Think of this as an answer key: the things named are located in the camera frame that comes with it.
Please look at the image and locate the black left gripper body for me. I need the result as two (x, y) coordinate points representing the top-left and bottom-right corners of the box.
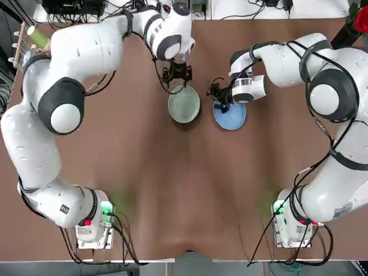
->
(168, 59), (189, 75)

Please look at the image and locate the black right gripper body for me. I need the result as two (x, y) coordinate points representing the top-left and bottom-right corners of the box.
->
(208, 83), (233, 104)

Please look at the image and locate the blue plate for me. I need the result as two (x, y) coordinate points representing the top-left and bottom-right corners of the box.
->
(213, 100), (247, 132)

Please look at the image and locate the pale green plate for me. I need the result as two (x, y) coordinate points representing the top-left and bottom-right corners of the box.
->
(167, 85), (201, 125)

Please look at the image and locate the black electronics box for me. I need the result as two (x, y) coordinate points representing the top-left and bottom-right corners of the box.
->
(41, 0), (106, 17)

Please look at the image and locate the green cylinder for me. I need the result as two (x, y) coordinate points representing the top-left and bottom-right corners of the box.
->
(26, 25), (50, 50)

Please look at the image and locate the black vase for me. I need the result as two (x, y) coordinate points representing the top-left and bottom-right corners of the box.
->
(330, 24), (363, 49)

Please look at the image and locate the wooden rack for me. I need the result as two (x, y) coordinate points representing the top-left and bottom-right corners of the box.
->
(7, 22), (40, 68)

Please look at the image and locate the red rose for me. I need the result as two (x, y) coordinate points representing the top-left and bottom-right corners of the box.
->
(344, 2), (368, 33)

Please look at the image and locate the black cable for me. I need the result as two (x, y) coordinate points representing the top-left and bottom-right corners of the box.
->
(59, 212), (150, 266)
(247, 198), (334, 266)
(122, 28), (173, 94)
(284, 40), (368, 208)

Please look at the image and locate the green cable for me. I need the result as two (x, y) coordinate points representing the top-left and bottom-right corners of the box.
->
(269, 260), (306, 276)

